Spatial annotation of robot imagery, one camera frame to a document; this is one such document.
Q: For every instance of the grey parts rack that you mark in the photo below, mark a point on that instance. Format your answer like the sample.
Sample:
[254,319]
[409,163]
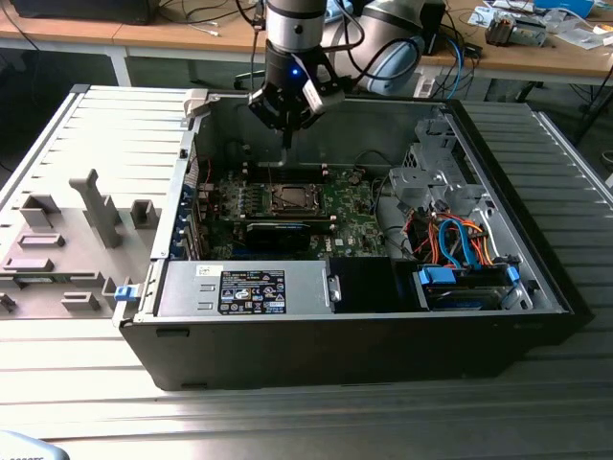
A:
[72,230]

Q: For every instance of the round coin cell battery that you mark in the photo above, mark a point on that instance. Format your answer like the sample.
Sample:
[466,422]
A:
[353,178]

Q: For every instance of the silver green CPU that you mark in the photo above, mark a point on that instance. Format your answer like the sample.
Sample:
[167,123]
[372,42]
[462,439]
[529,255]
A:
[295,197]

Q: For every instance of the blue box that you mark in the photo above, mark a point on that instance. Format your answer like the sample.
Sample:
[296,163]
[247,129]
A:
[565,6]

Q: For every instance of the green motherboard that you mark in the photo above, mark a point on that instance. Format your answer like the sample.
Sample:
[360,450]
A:
[354,220]

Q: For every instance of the grey power supply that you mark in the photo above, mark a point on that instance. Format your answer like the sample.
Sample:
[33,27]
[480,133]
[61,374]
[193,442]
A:
[191,287]

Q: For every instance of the green RAM stick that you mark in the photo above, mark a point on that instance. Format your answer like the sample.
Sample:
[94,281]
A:
[33,279]

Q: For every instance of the wooden desk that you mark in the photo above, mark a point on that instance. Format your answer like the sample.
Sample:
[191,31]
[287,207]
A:
[527,60]
[57,31]

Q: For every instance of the black flat device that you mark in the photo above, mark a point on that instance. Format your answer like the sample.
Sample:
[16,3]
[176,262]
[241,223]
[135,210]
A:
[81,9]

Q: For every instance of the black plastic shroud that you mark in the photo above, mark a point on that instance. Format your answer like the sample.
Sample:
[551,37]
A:
[364,285]

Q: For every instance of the pale blue teach pendant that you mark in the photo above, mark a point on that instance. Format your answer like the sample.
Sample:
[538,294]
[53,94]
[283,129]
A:
[24,445]

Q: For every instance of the black graphics card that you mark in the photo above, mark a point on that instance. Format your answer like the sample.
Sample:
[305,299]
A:
[278,237]

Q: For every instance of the black upright box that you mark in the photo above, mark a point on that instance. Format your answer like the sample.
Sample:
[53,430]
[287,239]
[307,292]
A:
[433,14]

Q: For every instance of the black metal PC case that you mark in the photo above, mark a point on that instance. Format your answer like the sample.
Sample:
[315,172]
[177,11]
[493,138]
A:
[335,350]

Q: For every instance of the silver drive unit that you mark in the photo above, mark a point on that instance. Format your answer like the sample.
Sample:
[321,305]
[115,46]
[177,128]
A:
[529,31]

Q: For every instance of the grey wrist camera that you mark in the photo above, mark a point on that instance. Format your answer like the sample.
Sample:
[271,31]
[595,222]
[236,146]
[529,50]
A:
[330,98]

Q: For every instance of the CPU socket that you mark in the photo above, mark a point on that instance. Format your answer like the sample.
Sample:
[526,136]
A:
[274,188]

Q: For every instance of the blue plastic latch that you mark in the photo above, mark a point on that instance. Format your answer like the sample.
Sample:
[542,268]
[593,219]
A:
[125,293]

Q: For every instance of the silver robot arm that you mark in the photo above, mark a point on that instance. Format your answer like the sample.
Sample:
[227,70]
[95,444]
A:
[292,24]

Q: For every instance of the hard disk in blue carrier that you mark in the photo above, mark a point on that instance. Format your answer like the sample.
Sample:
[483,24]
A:
[455,299]

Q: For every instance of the CPU cooler heatsink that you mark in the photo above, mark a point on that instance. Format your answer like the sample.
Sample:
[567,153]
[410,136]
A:
[499,29]

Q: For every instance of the grey metal disk bay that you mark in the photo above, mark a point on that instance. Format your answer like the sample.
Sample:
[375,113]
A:
[421,184]

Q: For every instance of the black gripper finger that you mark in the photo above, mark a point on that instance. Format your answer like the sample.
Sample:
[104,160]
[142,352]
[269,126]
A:
[268,108]
[306,119]

